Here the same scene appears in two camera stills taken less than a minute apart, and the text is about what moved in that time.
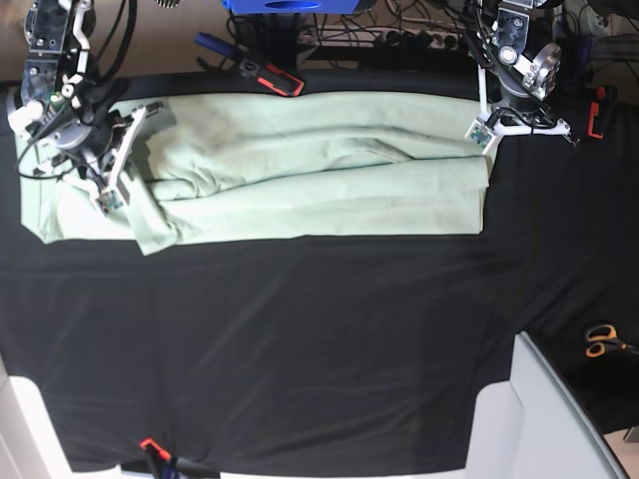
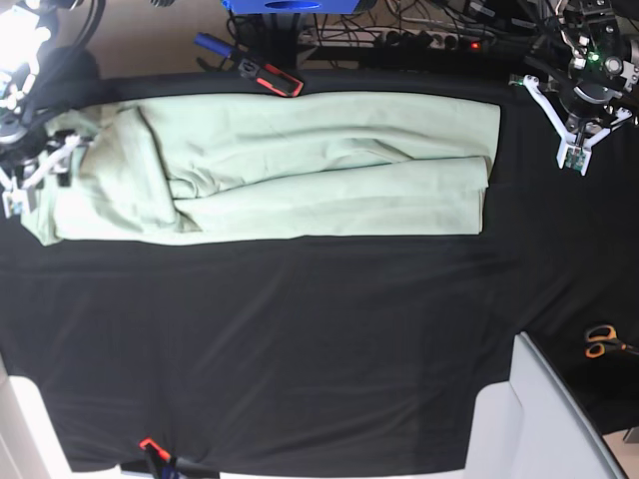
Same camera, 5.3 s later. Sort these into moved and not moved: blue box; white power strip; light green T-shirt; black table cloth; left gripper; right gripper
Moved: right gripper; left gripper
Not moved: blue box; black table cloth; white power strip; light green T-shirt
